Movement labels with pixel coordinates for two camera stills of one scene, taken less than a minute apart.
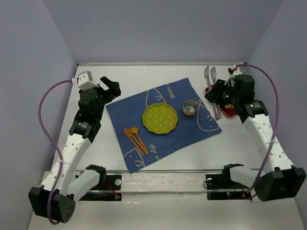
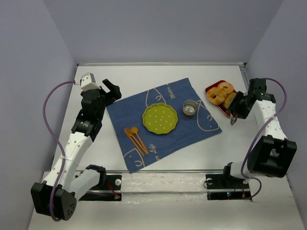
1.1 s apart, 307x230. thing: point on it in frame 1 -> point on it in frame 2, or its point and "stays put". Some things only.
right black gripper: (215, 91) -> (239, 108)
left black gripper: (105, 90) stays put
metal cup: (190, 107) stays put
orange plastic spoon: (135, 130) stays put
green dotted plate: (159, 118) stays put
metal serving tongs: (216, 107) -> (232, 120)
